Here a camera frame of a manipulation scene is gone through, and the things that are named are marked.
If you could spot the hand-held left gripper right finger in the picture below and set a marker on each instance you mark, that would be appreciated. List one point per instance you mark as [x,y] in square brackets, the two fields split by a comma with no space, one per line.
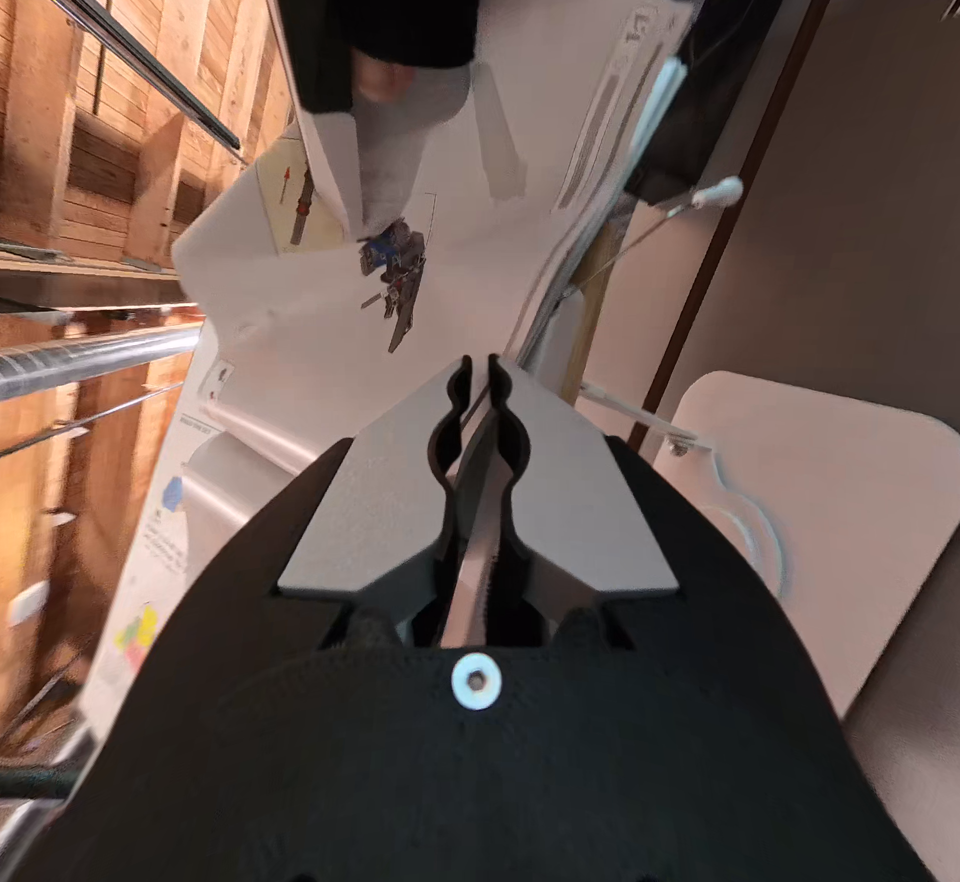
[592,522]

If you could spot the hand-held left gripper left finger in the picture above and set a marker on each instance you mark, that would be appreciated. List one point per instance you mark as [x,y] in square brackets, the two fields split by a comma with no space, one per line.
[367,514]

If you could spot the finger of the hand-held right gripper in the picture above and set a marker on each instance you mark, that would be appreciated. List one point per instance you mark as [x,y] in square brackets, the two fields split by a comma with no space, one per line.
[390,146]
[330,161]

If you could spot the lego instruction booklet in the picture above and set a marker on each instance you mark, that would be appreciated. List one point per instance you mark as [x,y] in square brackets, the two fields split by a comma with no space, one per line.
[465,282]

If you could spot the white printed task sheet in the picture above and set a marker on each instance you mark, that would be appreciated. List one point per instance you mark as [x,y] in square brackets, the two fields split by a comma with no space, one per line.
[157,559]

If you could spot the white metal stand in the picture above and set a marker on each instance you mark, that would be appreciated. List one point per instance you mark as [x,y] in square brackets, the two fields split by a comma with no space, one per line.
[825,522]

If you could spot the silver ventilation duct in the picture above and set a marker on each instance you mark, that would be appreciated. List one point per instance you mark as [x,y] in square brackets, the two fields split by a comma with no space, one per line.
[90,364]

